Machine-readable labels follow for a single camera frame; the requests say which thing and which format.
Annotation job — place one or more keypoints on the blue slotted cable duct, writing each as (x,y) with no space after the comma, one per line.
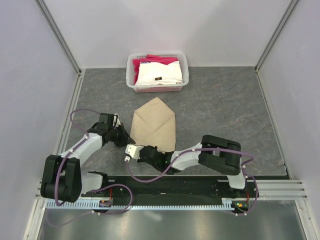
(83,204)

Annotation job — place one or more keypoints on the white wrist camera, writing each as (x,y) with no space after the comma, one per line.
(116,121)
(132,151)

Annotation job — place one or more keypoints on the white plastic basket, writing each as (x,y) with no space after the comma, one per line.
(157,88)

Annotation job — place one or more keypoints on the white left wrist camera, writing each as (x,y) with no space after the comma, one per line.
(116,121)

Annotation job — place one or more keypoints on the aluminium frame post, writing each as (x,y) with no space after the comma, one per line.
(276,33)
(58,35)

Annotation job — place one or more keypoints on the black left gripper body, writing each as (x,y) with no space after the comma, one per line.
(113,131)

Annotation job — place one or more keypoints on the pink folded garment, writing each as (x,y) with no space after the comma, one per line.
(150,59)

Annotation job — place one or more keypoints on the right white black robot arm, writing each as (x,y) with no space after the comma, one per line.
(215,153)

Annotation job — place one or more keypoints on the right aluminium frame post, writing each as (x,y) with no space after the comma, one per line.
(276,33)

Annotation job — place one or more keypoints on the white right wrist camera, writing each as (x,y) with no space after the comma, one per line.
(132,151)

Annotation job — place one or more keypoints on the left aluminium frame post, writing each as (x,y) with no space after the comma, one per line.
(58,35)

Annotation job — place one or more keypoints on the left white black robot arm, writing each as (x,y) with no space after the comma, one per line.
(63,180)

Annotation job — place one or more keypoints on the beige cloth napkin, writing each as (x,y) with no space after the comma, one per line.
(154,124)

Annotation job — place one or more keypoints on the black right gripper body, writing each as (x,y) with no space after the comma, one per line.
(154,148)

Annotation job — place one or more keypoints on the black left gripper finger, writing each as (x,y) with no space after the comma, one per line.
(121,140)
(122,131)

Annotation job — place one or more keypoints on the white folded shirt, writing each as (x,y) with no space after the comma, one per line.
(154,73)

